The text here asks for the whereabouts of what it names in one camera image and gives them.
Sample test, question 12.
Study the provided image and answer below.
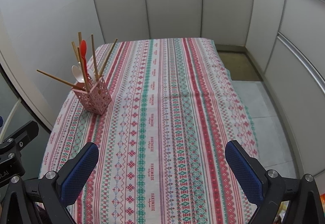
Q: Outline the small white plastic spoon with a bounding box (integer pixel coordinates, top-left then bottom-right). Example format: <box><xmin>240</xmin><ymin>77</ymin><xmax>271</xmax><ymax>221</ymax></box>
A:
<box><xmin>72</xmin><ymin>65</ymin><xmax>84</xmax><ymax>83</ymax></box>

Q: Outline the red plastic spoon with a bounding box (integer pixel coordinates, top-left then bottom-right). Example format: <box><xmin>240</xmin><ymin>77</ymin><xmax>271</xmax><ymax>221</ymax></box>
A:
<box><xmin>80</xmin><ymin>39</ymin><xmax>88</xmax><ymax>75</ymax></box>

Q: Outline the pink perforated utensil holder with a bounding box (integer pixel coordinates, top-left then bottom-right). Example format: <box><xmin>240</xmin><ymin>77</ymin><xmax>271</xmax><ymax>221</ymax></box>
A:
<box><xmin>72</xmin><ymin>77</ymin><xmax>112</xmax><ymax>115</ymax></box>

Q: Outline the striped patterned tablecloth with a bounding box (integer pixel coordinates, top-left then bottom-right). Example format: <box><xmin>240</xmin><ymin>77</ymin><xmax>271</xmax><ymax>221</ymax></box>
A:
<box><xmin>40</xmin><ymin>38</ymin><xmax>258</xmax><ymax>223</ymax></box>

